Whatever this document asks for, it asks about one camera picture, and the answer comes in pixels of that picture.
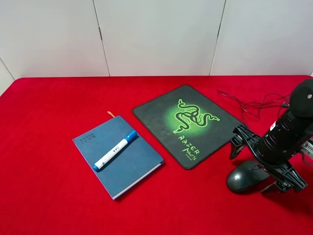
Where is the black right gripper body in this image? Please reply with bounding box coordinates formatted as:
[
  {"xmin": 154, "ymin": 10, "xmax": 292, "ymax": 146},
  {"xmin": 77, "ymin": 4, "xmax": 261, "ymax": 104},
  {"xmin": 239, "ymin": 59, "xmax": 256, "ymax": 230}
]
[{"xmin": 233, "ymin": 125, "xmax": 308, "ymax": 192}]

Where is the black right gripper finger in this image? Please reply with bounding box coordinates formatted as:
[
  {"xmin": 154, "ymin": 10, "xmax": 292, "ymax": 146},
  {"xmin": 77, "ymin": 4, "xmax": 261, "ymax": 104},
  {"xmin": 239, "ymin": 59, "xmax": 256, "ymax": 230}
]
[
  {"xmin": 261, "ymin": 181, "xmax": 292, "ymax": 193},
  {"xmin": 229, "ymin": 137, "xmax": 246, "ymax": 160}
]

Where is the black wired computer mouse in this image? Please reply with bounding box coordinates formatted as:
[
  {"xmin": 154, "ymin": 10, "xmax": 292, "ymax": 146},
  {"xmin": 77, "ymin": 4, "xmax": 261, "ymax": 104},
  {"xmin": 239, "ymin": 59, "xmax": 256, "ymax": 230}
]
[{"xmin": 226, "ymin": 159, "xmax": 270, "ymax": 194}]

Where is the blue and white marker pen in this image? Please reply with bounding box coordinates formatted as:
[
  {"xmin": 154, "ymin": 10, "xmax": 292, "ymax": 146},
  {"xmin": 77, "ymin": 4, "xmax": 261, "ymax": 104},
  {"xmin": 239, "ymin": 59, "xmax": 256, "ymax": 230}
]
[{"xmin": 92, "ymin": 130, "xmax": 137, "ymax": 171}]

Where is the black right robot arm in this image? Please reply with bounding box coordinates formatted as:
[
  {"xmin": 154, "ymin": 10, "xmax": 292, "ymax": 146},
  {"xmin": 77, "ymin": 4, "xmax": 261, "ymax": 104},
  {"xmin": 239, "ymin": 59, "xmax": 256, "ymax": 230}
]
[{"xmin": 226, "ymin": 79, "xmax": 313, "ymax": 193}]

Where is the black green Razer mouse pad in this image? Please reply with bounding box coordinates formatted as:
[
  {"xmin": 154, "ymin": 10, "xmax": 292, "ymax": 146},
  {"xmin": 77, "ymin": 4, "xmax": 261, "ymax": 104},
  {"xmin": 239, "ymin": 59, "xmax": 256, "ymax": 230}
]
[{"xmin": 133, "ymin": 85, "xmax": 242, "ymax": 169}]

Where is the blue hardcover notebook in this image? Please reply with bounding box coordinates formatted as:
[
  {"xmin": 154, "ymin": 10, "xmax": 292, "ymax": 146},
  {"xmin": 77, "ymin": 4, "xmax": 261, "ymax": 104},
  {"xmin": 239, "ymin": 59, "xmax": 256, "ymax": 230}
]
[{"xmin": 73, "ymin": 116, "xmax": 164, "ymax": 200}]

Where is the red velvet table cloth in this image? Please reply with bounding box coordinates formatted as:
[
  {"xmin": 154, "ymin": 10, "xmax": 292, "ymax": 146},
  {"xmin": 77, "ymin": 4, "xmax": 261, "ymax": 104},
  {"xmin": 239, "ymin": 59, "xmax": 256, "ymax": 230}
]
[{"xmin": 0, "ymin": 75, "xmax": 313, "ymax": 235}]

